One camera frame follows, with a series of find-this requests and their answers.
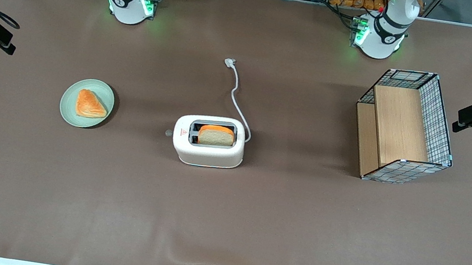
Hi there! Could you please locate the white two-slot toaster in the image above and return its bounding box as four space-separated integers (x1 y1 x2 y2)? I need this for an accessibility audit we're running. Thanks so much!
169 110 249 173

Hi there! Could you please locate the pale green round plate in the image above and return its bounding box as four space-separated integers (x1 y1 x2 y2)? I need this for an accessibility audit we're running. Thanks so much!
57 75 118 132

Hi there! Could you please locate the orange triangular pastry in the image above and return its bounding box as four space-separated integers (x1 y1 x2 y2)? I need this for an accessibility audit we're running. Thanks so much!
74 88 110 121

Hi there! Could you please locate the bread slice with orange crust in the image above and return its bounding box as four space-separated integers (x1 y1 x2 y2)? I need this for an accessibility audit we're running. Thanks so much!
196 123 236 149

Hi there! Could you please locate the brown table mat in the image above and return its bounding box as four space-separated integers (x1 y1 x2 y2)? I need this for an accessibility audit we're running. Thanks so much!
0 0 472 265

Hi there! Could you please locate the wire basket with wooden boards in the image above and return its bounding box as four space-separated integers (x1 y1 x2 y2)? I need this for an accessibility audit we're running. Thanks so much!
346 62 466 193

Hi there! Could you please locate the white toaster power cord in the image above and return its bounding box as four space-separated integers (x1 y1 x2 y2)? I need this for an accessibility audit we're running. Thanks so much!
213 57 263 143

